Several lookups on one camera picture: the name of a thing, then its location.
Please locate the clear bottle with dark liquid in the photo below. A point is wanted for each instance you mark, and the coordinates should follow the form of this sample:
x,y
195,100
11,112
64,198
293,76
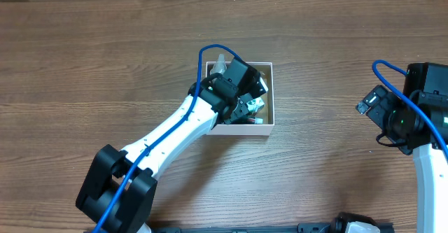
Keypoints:
x,y
220,65

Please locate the green small carton box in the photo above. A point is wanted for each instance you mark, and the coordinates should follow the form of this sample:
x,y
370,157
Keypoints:
x,y
255,105

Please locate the open white cardboard box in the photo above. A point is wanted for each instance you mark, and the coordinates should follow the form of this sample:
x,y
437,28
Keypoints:
x,y
267,113

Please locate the red green toothpaste tube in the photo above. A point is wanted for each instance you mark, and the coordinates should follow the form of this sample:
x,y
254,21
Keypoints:
x,y
252,121

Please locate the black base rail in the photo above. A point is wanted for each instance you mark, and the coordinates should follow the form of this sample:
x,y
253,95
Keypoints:
x,y
343,222

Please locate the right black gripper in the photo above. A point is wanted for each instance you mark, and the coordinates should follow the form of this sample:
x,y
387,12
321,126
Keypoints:
x,y
385,99

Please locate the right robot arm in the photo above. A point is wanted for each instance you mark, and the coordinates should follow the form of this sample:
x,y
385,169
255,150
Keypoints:
x,y
410,108

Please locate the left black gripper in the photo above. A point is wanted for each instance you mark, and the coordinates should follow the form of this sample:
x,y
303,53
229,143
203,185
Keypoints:
x,y
241,108

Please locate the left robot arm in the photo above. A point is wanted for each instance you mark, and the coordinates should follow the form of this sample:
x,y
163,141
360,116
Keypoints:
x,y
119,189

